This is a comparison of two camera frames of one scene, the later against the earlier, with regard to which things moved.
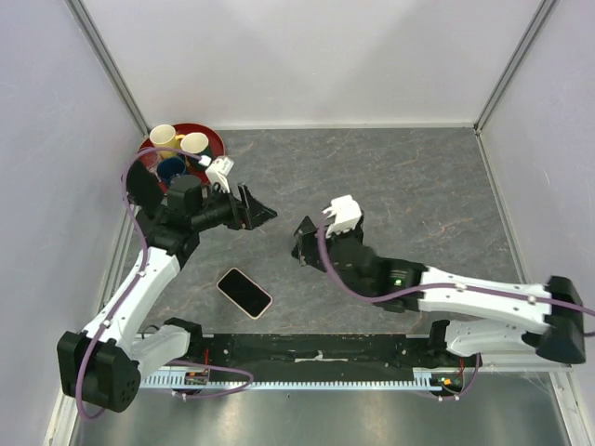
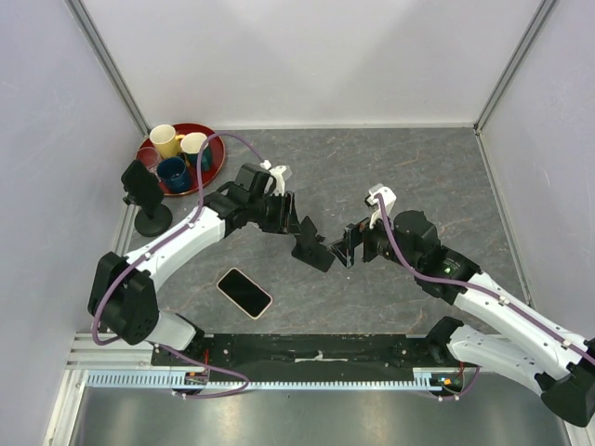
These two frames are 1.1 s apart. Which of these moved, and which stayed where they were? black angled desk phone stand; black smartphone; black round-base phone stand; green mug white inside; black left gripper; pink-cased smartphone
Moved: black left gripper; black round-base phone stand
Stayed: black smartphone; pink-cased smartphone; green mug white inside; black angled desk phone stand
